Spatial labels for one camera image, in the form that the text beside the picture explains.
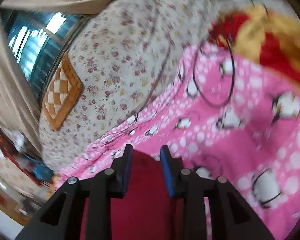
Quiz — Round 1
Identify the window with teal grille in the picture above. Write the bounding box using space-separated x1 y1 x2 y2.
0 9 81 99

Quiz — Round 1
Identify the dark red garment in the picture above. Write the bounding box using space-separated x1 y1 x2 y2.
79 150 211 240

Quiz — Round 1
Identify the cluttered bedside shelf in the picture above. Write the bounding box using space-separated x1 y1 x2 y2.
0 129 53 226

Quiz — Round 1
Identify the red yellow blanket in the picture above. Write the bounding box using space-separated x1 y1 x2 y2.
208 4 300 85

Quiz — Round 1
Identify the floral cream bedsheet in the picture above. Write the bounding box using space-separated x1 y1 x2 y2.
39 0 213 171

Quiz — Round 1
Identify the pink penguin blanket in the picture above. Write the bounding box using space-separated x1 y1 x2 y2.
57 46 300 239

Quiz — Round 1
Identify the black hair band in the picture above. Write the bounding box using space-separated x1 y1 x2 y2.
192 38 236 109

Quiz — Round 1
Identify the orange checkered pillow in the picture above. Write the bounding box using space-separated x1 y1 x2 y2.
42 51 82 131

